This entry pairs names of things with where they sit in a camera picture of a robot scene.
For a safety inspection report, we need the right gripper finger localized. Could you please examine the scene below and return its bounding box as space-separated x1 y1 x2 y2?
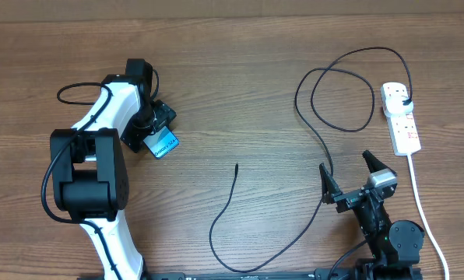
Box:
362 150 391 173
319 163 342 204

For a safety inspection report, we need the blue Samsung Galaxy smartphone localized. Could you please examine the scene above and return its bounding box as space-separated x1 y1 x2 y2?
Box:
143 127 179 159

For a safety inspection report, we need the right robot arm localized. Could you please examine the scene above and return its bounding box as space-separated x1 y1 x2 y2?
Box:
315 150 425 280

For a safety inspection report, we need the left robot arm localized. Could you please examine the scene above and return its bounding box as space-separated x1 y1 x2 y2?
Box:
40 58 179 279

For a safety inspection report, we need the white charger plug adapter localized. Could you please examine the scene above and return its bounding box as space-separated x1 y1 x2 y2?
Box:
383 95 414 117

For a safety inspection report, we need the white power strip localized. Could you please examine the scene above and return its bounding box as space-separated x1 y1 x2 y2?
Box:
380 82 421 156

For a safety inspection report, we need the white power strip cord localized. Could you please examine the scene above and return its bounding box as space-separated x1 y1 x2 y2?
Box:
406 153 451 280

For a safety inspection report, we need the black USB charging cable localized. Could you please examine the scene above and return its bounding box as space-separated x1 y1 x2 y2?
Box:
209 47 414 274

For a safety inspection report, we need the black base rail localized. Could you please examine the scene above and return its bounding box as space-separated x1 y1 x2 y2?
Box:
141 268 424 280

